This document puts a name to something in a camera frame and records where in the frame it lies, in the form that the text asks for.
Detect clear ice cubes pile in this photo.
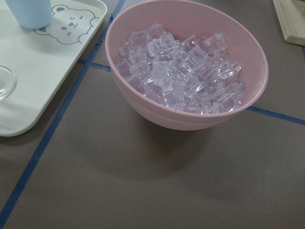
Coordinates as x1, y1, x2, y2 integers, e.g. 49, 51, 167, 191
114, 23, 244, 115

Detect light blue cup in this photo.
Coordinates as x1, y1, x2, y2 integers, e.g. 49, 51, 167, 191
5, 0, 52, 29

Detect pink bowl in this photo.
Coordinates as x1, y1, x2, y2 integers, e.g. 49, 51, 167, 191
105, 0, 269, 131

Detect cream bear serving tray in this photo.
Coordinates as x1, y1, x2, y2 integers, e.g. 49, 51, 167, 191
0, 0, 107, 136

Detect clear wine glass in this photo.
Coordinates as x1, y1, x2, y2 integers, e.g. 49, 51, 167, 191
0, 66, 16, 100

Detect wooden cutting board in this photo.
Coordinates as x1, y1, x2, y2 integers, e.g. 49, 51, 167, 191
273, 0, 305, 46

